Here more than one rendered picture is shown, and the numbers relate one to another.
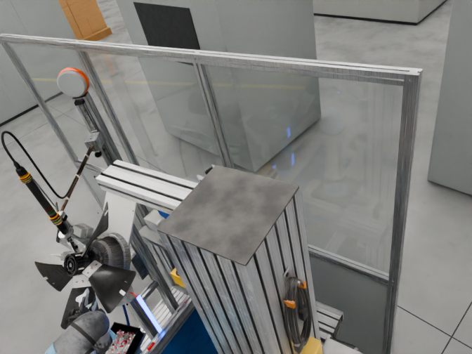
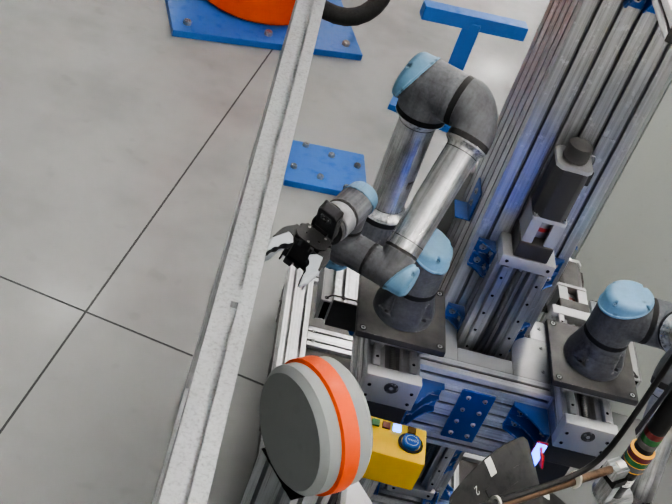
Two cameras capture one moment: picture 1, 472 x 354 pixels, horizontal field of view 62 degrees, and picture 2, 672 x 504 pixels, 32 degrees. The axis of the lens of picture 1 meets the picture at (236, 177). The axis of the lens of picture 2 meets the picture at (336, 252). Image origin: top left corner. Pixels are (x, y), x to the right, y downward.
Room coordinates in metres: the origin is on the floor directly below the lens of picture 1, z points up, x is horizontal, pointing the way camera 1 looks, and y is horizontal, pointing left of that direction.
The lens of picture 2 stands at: (2.85, 1.26, 2.87)
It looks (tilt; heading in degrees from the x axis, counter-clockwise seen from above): 38 degrees down; 219
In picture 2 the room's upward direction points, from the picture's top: 20 degrees clockwise
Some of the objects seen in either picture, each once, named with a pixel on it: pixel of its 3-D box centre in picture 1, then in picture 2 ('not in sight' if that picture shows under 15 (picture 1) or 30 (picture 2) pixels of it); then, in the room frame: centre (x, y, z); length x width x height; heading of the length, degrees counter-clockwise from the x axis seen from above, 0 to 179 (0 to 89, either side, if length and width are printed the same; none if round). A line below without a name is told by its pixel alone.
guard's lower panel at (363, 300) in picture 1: (209, 251); not in sight; (1.89, 0.33, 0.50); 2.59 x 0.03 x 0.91; 45
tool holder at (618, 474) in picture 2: (62, 225); (619, 479); (1.39, 0.83, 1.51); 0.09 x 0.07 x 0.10; 170
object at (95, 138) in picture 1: (95, 141); not in sight; (2.00, 0.73, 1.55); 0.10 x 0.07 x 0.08; 170
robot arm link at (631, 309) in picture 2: not in sight; (622, 312); (0.65, 0.39, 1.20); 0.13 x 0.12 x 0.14; 136
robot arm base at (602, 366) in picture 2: not in sight; (600, 344); (0.65, 0.39, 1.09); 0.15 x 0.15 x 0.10
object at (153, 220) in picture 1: (159, 217); not in sight; (1.93, 0.56, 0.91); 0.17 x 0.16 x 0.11; 135
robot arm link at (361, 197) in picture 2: not in sight; (351, 206); (1.31, 0.03, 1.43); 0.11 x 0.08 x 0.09; 22
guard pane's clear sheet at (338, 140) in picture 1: (166, 139); not in sight; (1.89, 0.33, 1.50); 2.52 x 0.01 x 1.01; 45
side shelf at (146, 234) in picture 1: (167, 231); not in sight; (1.86, 0.53, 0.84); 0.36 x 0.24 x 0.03; 45
